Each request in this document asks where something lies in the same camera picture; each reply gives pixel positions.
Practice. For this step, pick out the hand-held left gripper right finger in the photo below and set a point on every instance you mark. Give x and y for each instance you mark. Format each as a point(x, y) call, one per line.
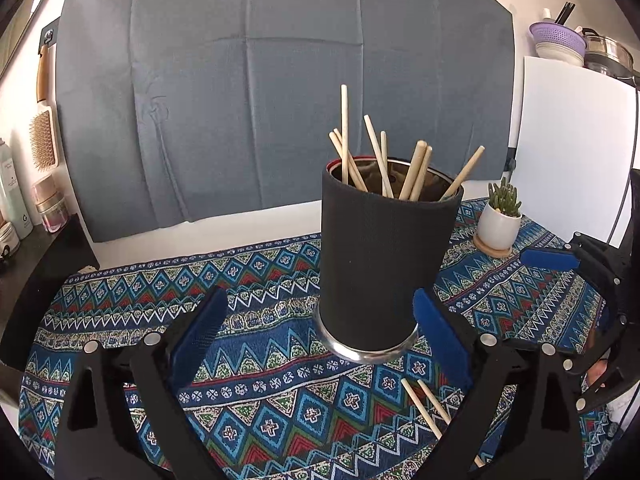
point(442, 340)

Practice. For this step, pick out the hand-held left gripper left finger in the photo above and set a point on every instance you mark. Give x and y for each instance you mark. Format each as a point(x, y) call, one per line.
point(197, 340)

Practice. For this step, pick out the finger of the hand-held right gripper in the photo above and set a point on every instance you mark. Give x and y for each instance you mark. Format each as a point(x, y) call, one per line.
point(550, 260)
point(612, 345)

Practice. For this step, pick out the black cylindrical utensil holder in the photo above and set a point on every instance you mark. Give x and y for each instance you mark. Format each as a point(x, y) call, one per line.
point(380, 260)

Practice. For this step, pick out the group of wooden chopsticks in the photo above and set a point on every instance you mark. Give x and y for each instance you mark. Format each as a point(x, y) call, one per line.
point(419, 170)

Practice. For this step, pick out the round wooden coaster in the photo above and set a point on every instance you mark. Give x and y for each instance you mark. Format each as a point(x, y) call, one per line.
point(492, 252)

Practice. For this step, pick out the cactus in white pot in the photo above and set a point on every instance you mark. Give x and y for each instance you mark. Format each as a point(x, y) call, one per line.
point(495, 225)

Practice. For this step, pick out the blue patterned tablecloth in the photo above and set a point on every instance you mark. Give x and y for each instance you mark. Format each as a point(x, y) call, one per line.
point(280, 390)

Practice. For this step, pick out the white foam board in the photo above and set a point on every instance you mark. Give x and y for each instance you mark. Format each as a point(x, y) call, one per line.
point(565, 150)

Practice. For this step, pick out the black shelf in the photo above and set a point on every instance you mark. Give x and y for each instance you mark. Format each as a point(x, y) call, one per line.
point(45, 260)

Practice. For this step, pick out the pink jar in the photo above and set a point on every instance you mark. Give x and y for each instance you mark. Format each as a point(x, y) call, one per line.
point(50, 207)

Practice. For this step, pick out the stack of white bowls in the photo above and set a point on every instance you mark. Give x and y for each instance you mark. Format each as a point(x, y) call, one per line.
point(557, 57)

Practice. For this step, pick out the steel pot with glass lid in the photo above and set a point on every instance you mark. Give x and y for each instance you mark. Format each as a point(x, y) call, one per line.
point(607, 55)

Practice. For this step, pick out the purple colander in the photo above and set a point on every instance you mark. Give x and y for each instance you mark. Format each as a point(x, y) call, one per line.
point(557, 37)

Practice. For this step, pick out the pale green bottle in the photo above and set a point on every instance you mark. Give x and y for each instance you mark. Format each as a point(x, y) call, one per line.
point(12, 200)

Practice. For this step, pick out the black chopsticks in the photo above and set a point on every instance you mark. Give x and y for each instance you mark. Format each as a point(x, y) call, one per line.
point(565, 12)

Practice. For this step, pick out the blue-grey backdrop cloth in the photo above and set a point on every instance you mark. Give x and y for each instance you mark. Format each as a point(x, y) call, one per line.
point(225, 85)

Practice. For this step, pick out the wooden hairbrush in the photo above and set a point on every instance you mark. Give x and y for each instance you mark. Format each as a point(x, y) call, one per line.
point(42, 135)

